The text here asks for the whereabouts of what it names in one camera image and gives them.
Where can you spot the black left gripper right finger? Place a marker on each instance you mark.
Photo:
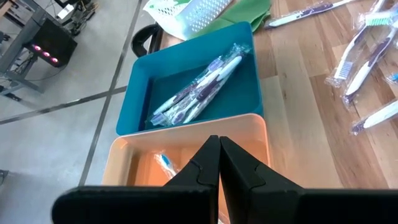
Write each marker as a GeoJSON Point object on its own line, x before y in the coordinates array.
{"type": "Point", "coordinates": [280, 205]}

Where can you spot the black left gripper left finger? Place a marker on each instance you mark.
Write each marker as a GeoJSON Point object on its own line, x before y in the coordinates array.
{"type": "Point", "coordinates": [140, 205]}

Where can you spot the orange plastic bin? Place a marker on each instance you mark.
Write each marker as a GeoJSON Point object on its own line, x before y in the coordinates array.
{"type": "Point", "coordinates": [143, 146]}

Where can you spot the white perforated plastic basket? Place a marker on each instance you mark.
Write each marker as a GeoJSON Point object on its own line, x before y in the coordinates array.
{"type": "Point", "coordinates": [202, 15]}

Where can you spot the white power adapter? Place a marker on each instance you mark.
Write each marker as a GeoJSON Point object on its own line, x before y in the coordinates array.
{"type": "Point", "coordinates": [65, 12]}

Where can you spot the teal plastic bin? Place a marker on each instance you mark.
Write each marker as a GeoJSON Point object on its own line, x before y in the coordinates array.
{"type": "Point", "coordinates": [236, 99]}

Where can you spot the desk with gray metal frame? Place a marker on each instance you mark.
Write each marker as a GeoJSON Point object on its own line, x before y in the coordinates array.
{"type": "Point", "coordinates": [14, 46]}

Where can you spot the black computer tower with lights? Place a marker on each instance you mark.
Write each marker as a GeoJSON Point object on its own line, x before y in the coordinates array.
{"type": "Point", "coordinates": [53, 40]}

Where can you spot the pile of bagged toothbrushes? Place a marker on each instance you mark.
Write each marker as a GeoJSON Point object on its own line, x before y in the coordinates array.
{"type": "Point", "coordinates": [379, 116]}

